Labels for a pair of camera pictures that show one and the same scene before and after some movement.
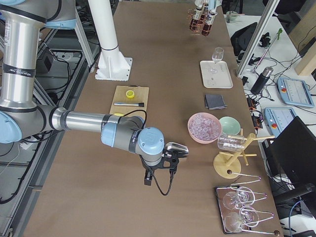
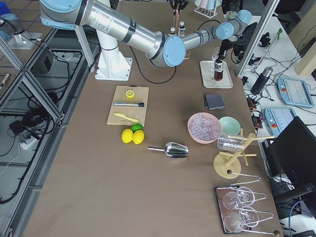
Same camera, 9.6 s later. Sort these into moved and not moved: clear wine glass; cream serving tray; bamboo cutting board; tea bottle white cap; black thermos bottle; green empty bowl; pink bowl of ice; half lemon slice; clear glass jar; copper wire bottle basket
Moved: tea bottle white cap; copper wire bottle basket
Not moved: bamboo cutting board; pink bowl of ice; clear glass jar; cream serving tray; black thermos bottle; green empty bowl; half lemon slice; clear wine glass
